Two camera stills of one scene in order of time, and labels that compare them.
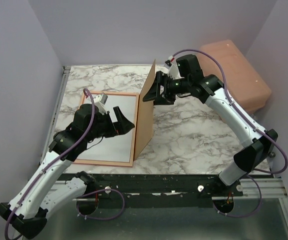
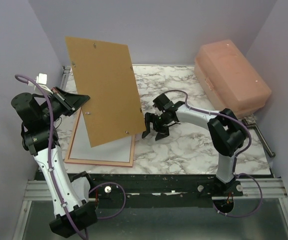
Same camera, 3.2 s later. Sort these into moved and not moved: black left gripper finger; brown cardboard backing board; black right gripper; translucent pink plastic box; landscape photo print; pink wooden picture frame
Moved: black right gripper; black left gripper finger; brown cardboard backing board
Not moved: landscape photo print; pink wooden picture frame; translucent pink plastic box
